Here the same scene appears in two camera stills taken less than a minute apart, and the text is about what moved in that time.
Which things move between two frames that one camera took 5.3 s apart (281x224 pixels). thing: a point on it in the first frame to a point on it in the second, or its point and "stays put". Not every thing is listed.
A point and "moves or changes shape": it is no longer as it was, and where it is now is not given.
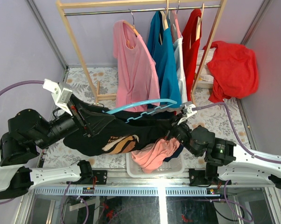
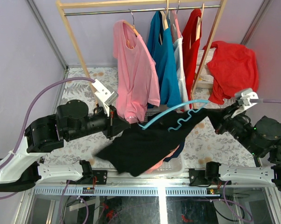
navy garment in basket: (175, 154) stays put
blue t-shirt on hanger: (160, 44) stays put
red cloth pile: (234, 68) stays put
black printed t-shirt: (127, 129) moves or changes shape
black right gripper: (173, 129) to (221, 127)
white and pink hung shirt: (178, 44) stays put
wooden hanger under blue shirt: (165, 17) stays put
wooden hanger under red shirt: (198, 26) stays put
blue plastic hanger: (111, 110) to (179, 120)
